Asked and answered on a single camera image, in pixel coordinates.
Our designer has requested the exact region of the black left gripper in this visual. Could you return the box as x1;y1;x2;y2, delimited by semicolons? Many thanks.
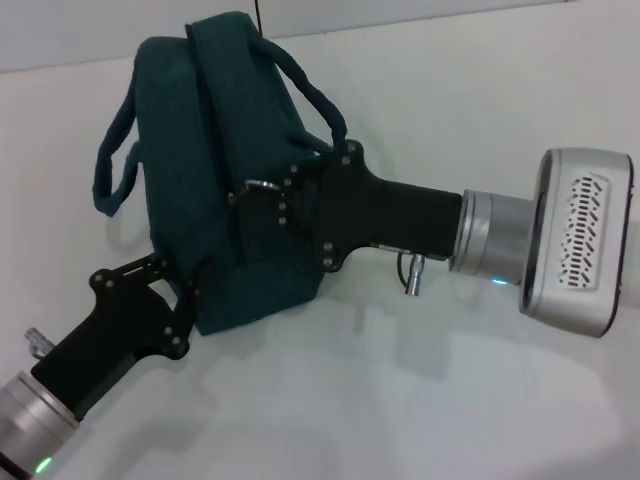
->
28;252;217;422

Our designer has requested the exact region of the right gripper cable with plug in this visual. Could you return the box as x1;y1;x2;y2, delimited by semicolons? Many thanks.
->
396;249;427;298

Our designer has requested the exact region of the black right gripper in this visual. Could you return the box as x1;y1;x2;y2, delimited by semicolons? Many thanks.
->
276;139;465;275

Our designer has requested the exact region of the teal fabric tote bag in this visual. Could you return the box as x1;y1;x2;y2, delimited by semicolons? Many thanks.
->
91;10;350;337

